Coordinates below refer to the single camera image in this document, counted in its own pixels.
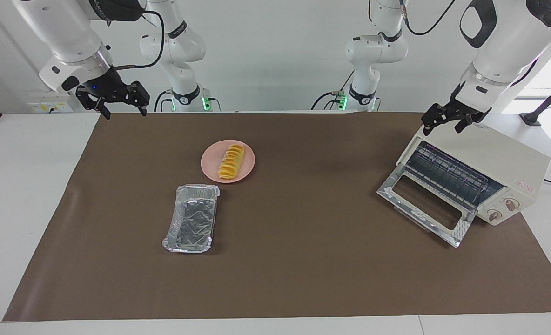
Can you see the glass oven door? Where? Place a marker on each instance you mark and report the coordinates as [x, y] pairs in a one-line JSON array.
[[389, 190]]

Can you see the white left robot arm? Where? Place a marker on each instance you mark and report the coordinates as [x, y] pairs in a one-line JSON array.
[[508, 42]]

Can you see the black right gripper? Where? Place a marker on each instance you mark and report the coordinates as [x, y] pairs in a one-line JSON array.
[[110, 88]]

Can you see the cream toaster oven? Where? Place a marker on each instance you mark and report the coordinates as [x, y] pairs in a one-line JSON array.
[[494, 153]]

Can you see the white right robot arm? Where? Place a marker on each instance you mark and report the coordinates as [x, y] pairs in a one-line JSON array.
[[66, 32]]

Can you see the metal oven rack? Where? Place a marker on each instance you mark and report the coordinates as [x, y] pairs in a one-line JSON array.
[[447, 172]]

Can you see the pink round plate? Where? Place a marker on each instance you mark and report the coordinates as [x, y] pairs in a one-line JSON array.
[[210, 163]]

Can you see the sliced yellow bread loaf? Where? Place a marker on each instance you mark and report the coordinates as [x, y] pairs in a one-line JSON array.
[[230, 163]]

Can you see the beige oven knob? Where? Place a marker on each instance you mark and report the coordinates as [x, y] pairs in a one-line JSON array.
[[511, 204], [494, 215]]

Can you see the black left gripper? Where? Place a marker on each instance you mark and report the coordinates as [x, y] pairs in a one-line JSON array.
[[459, 110]]

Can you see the aluminium foil tray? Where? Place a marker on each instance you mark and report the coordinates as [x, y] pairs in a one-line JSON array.
[[192, 218]]

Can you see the white wall socket box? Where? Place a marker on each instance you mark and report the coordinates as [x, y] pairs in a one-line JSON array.
[[47, 101]]

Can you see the brown table mat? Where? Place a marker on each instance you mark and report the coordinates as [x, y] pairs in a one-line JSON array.
[[303, 260]]

